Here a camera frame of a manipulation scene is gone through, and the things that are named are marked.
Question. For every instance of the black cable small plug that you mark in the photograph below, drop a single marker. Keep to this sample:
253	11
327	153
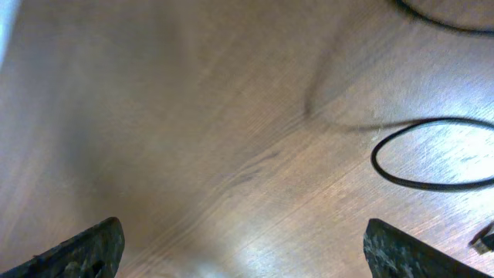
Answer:
482	242

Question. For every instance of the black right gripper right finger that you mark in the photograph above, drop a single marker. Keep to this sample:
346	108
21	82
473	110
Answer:
390	252

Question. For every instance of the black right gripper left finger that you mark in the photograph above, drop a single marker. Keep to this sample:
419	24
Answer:
95	252

